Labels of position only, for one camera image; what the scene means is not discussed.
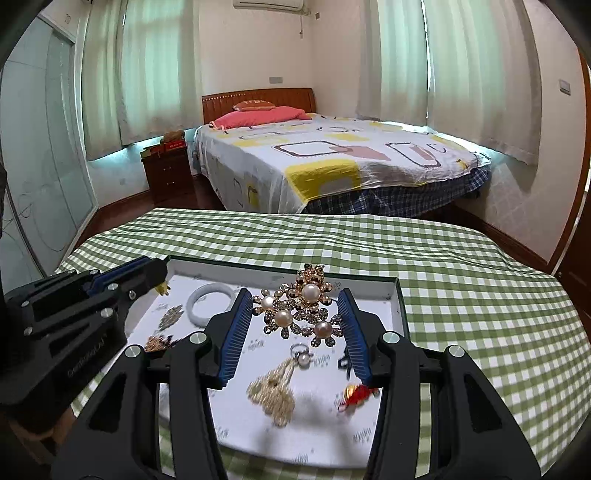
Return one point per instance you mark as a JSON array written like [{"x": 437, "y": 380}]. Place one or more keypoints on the red ornament with gold tassel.
[{"x": 162, "y": 289}]

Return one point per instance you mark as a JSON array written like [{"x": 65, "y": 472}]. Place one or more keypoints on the silver rhinestone brooch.
[{"x": 171, "y": 316}]

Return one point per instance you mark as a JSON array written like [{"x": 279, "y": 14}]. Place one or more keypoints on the wall switch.
[{"x": 564, "y": 86}]

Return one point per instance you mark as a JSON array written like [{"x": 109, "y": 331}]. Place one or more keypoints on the glass sliding door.
[{"x": 41, "y": 147}]

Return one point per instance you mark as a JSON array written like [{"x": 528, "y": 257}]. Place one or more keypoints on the pink pillow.
[{"x": 258, "y": 116}]

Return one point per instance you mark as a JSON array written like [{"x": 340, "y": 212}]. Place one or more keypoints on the gold pearl flower brooch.
[{"x": 309, "y": 293}]

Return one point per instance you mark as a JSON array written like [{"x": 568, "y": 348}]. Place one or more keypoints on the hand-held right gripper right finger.
[{"x": 353, "y": 332}]

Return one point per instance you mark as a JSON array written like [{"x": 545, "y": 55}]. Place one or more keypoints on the red cushion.
[{"x": 254, "y": 105}]

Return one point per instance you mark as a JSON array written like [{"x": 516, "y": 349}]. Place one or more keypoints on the wooden door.
[{"x": 575, "y": 207}]

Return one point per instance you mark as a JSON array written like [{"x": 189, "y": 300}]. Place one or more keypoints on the dark wooden nightstand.
[{"x": 171, "y": 177}]

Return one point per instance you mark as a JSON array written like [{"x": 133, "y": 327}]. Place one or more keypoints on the white jade bangle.
[{"x": 196, "y": 314}]

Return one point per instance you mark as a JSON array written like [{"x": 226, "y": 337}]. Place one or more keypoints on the brown plush toy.
[{"x": 173, "y": 136}]

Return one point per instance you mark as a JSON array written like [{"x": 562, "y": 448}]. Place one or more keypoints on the wooden bed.
[{"x": 258, "y": 97}]

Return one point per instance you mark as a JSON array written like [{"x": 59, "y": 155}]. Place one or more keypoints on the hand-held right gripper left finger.
[{"x": 238, "y": 332}]

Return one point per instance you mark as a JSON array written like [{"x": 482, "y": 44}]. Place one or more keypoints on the patterned white bedsheet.
[{"x": 323, "y": 157}]

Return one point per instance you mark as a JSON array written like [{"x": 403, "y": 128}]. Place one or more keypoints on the rose gold brooch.
[{"x": 156, "y": 344}]

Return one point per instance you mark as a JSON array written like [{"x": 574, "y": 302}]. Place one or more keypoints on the blue plaid bed cover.
[{"x": 406, "y": 196}]

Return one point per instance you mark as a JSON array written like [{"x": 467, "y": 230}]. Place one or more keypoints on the white sheer curtain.
[
  {"x": 157, "y": 64},
  {"x": 397, "y": 60},
  {"x": 101, "y": 78},
  {"x": 480, "y": 78}
]

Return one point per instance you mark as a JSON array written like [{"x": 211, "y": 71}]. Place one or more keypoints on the green checked tablecloth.
[{"x": 461, "y": 300}]

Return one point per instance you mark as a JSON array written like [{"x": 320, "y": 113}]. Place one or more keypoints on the green jewelry tray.
[{"x": 258, "y": 434}]

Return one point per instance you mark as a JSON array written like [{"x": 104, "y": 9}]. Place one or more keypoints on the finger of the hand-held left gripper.
[
  {"x": 143, "y": 284},
  {"x": 120, "y": 272}
]

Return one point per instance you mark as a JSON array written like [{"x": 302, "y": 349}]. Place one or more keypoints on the red boxes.
[{"x": 171, "y": 147}]

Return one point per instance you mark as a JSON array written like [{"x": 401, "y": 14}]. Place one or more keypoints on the white air conditioner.
[{"x": 268, "y": 3}]

